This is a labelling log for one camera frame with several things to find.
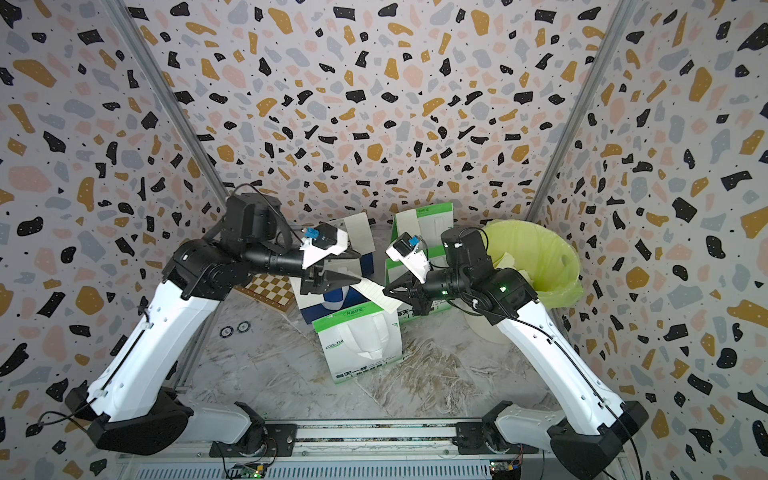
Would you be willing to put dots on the corner aluminium post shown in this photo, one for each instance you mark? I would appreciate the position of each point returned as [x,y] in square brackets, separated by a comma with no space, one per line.
[121,19]
[583,103]

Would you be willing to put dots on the green white bag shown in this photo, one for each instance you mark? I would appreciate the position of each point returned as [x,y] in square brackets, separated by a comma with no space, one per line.
[433,258]
[359,339]
[433,221]

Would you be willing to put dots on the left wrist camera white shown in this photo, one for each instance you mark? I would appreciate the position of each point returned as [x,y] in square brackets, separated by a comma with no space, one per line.
[322,241]

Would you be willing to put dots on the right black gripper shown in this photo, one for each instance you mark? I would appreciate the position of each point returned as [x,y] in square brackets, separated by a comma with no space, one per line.
[415,293]

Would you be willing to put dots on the right corner aluminium post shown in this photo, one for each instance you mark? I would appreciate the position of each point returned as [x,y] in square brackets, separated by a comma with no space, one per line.
[583,103]

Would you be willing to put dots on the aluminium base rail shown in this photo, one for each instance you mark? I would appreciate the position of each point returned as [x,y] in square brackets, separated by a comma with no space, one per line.
[356,449]

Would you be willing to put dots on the yellow-green bin liner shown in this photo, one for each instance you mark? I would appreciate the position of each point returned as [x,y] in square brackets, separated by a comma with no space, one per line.
[552,264]

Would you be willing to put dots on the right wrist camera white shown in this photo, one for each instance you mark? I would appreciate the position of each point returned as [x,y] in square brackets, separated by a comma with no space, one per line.
[410,251]

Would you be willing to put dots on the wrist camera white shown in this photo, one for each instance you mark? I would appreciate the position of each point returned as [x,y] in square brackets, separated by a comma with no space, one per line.
[322,241]
[410,251]

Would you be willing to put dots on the front blue white bag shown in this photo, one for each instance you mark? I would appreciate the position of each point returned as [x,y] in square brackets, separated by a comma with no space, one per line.
[315,306]

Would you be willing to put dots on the white trash bin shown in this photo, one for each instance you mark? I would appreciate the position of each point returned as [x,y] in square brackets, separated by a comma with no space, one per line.
[481,327]

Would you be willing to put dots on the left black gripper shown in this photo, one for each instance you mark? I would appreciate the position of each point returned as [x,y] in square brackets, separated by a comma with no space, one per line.
[329,282]

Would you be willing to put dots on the wooden chessboard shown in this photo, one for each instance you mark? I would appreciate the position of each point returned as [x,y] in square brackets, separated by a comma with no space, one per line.
[273,291]

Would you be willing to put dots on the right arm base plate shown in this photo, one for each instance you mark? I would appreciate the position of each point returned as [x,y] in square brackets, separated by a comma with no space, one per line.
[476,438]

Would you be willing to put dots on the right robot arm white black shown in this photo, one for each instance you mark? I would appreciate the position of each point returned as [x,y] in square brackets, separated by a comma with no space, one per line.
[593,423]

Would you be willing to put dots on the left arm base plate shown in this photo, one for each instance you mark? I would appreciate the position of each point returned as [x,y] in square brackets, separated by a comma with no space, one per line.
[270,440]

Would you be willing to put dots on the left corner aluminium post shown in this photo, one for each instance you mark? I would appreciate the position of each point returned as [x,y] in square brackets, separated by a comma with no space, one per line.
[121,19]

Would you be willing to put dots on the back blue white bag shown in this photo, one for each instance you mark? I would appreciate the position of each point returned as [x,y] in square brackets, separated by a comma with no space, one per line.
[363,266]

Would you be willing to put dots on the blue white bag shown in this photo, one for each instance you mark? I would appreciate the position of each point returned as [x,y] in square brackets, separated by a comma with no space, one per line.
[315,306]
[363,266]

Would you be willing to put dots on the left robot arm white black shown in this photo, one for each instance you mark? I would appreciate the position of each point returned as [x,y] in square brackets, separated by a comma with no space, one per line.
[128,407]

